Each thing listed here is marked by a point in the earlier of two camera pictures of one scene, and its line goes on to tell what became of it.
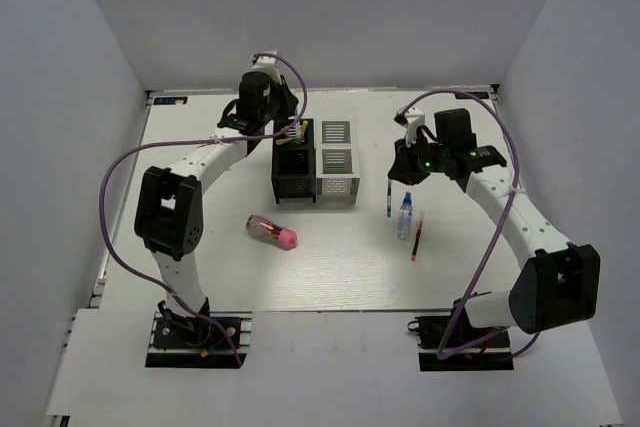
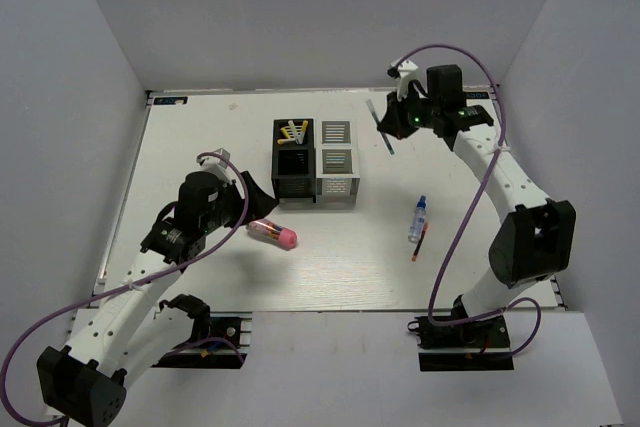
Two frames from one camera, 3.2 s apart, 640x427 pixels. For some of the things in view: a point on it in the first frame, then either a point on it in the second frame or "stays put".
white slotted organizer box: (334, 159) stays put
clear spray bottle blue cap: (405, 215) to (418, 220)
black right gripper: (404, 167) to (393, 123)
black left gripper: (290, 101) to (260, 203)
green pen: (389, 211) to (382, 134)
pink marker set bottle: (283, 237) stays put
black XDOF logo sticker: (171, 100) stays put
